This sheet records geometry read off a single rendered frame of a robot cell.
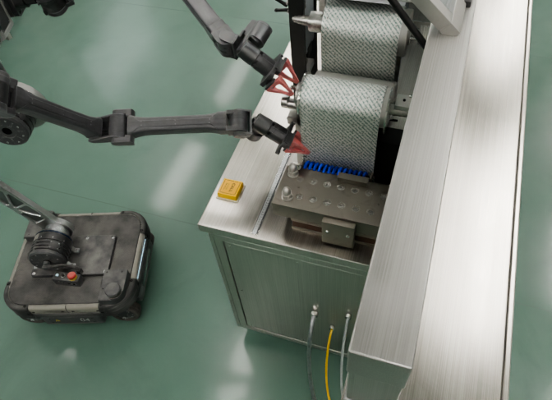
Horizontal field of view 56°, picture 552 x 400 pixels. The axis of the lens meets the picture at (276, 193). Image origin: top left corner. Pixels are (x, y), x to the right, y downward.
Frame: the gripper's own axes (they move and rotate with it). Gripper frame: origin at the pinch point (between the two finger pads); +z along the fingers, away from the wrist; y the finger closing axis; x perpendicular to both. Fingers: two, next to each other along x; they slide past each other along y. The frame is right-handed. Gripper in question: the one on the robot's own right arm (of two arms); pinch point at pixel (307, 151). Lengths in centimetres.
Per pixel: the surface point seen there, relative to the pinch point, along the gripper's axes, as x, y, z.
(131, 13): -198, -204, -129
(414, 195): 68, 56, 1
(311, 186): -1.4, 10.3, 5.6
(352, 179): 6.2, 6.0, 15.1
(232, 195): -24.2, 13.2, -12.7
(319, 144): 6.0, 0.3, 1.1
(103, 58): -194, -146, -123
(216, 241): -34.7, 25.8, -9.9
